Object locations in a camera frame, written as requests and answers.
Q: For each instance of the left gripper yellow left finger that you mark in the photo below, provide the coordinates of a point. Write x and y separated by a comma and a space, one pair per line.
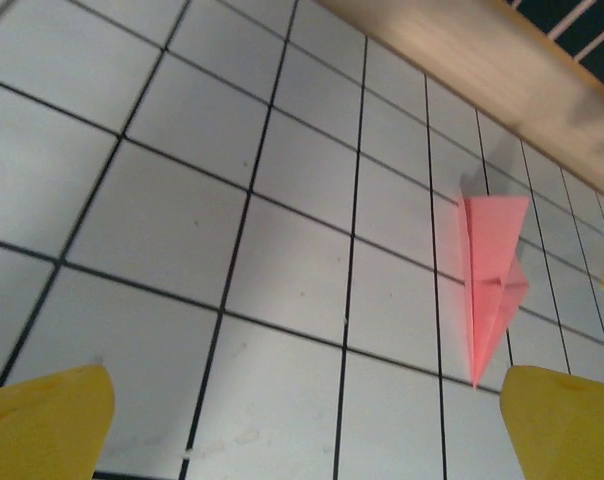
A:
47, 425

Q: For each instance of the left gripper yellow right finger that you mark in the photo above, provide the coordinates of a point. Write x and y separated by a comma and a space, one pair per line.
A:
567, 425

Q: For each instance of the white grid mat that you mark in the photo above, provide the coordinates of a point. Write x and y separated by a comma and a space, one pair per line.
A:
232, 200

